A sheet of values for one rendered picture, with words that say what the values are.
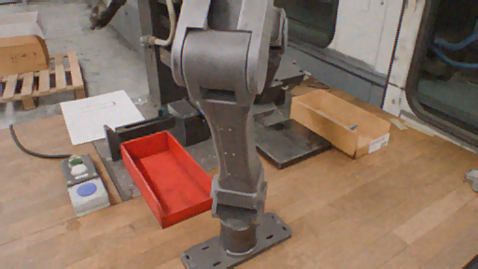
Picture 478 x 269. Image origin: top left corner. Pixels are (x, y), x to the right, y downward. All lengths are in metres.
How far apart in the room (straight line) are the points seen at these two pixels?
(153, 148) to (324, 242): 0.46
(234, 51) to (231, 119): 0.09
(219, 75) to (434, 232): 0.55
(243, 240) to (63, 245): 0.33
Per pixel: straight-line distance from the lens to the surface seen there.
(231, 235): 0.59
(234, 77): 0.35
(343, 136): 0.90
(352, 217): 0.74
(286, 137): 0.91
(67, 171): 0.86
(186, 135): 0.90
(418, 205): 0.81
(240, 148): 0.45
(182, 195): 0.75
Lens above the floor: 1.39
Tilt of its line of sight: 31 degrees down
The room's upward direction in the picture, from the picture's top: straight up
